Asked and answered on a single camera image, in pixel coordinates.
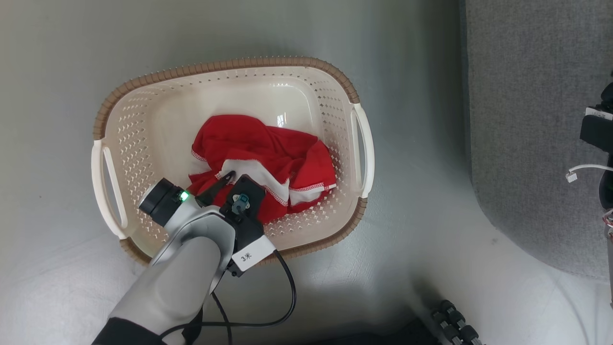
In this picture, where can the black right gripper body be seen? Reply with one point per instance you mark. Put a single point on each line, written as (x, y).
(598, 127)

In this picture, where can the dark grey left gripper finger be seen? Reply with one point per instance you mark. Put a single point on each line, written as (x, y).
(216, 188)

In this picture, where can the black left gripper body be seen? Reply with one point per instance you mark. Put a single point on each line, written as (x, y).
(246, 218)

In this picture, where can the red and white garment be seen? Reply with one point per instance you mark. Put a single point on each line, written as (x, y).
(258, 148)

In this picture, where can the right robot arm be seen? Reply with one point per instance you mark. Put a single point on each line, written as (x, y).
(607, 191)

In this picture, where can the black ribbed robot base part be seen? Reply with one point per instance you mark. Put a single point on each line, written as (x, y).
(455, 323)

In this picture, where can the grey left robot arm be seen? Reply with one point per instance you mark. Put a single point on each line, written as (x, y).
(177, 268)

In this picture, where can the grey fabric sofa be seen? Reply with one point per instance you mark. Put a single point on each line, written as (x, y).
(531, 120)

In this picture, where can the cream laundry basket brown rim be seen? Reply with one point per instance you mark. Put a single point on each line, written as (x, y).
(143, 143)

